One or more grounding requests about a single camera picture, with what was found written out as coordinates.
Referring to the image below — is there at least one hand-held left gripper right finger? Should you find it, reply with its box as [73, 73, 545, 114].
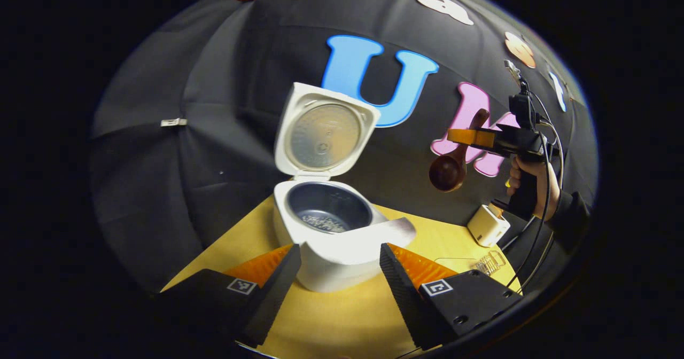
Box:
[379, 243, 527, 352]

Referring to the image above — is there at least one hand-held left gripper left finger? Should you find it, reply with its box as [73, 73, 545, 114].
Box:
[155, 244, 302, 349]

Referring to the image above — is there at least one brown wooden spoon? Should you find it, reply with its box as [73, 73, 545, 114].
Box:
[429, 108, 491, 192]

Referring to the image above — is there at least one white rice cooker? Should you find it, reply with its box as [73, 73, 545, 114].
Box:
[273, 82, 417, 293]

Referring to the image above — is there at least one small white rice portion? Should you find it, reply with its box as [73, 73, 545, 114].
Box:
[301, 214, 349, 233]

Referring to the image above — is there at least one clear plastic rice container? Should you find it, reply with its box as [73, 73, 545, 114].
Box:
[434, 256, 483, 275]

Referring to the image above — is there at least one white toaster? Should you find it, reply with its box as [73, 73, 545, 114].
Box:
[467, 204, 511, 248]

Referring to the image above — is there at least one black backdrop cloth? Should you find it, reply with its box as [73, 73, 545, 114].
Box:
[90, 0, 598, 295]

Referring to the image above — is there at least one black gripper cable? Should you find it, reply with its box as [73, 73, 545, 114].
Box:
[505, 92, 565, 291]

